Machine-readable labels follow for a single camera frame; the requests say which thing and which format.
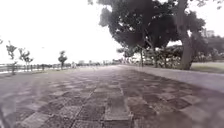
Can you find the chequered stone paved path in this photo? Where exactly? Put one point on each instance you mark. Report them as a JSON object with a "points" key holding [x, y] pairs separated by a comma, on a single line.
{"points": [[100, 96]]}

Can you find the row of trees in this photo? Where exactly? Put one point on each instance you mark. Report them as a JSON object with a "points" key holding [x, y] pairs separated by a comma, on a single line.
{"points": [[146, 55]]}

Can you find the small young tree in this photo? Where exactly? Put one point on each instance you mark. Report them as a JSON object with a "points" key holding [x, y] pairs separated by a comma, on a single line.
{"points": [[12, 53], [62, 59], [25, 58]]}

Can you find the large thick-trunked tree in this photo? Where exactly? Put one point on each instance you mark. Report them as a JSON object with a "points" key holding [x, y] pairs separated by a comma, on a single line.
{"points": [[185, 50]]}

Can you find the pale paved strip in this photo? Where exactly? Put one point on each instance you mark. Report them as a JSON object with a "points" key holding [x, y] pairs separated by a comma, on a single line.
{"points": [[186, 77]]}

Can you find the railing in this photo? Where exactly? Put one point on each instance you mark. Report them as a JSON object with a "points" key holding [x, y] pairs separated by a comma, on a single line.
{"points": [[23, 67]]}

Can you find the grass lawn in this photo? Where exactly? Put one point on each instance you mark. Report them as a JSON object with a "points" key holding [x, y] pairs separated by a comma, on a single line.
{"points": [[210, 67]]}

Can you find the building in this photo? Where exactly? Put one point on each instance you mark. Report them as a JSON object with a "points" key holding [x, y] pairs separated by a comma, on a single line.
{"points": [[207, 33]]}

